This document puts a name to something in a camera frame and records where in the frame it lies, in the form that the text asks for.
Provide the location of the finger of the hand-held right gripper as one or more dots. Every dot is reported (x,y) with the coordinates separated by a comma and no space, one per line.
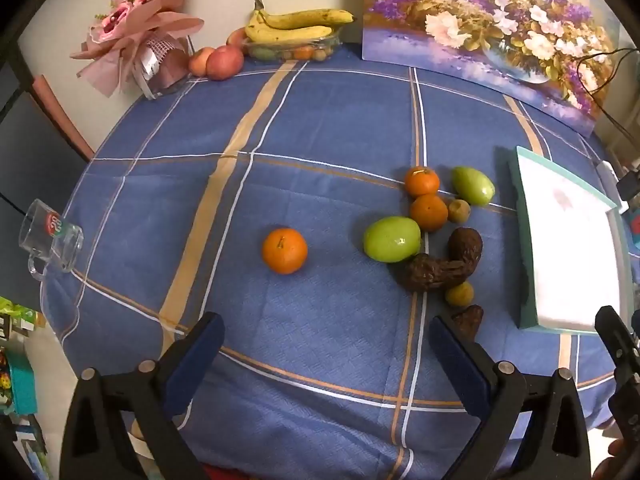
(625,360)

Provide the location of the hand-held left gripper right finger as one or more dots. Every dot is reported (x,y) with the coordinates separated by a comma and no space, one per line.
(457,365)

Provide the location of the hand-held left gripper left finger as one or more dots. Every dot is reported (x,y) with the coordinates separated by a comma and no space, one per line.
(197,360)

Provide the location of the dark brown wrinkled date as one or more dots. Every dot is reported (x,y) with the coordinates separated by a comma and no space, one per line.
(470,322)
(465,247)
(425,274)

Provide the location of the small tan longan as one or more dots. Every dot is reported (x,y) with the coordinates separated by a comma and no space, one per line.
(458,211)
(459,294)

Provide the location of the teal tray with white inside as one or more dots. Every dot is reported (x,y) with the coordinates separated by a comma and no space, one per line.
(570,245)

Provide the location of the orange mandarin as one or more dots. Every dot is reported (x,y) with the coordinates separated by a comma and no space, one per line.
(429,213)
(285,251)
(422,182)

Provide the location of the large green jujube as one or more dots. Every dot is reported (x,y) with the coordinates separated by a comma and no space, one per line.
(391,239)

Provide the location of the small green jujube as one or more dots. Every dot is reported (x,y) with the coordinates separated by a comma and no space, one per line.
(473,186)

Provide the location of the person's right hand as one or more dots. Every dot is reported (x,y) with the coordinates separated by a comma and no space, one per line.
(616,449)

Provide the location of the black power adapter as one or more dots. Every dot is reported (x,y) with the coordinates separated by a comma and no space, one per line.
(630,185)

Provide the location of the teal carton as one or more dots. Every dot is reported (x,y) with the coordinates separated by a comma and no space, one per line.
(20,385)

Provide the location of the green carton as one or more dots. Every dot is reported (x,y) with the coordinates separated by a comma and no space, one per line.
(20,315)

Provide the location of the white power strip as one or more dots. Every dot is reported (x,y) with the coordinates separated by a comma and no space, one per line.
(609,172)

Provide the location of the glass mug with logo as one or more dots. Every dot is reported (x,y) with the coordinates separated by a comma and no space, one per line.
(50,237)

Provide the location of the blue plaid tablecloth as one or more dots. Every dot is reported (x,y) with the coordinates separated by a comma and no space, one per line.
(325,150)

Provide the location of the pale orange apple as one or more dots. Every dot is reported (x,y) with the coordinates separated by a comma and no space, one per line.
(199,61)

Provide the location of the red apple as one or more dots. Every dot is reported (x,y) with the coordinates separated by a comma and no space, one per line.
(236,37)
(225,62)

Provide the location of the clear plastic produce container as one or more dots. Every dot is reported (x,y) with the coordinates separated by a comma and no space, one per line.
(295,51)

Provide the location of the flower painting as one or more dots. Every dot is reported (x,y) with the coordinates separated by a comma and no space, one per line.
(475,25)

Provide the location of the pink wrapped flower bouquet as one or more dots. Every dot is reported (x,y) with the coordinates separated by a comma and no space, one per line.
(135,25)

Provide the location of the yellow banana bunch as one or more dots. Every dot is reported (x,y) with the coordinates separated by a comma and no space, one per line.
(295,27)

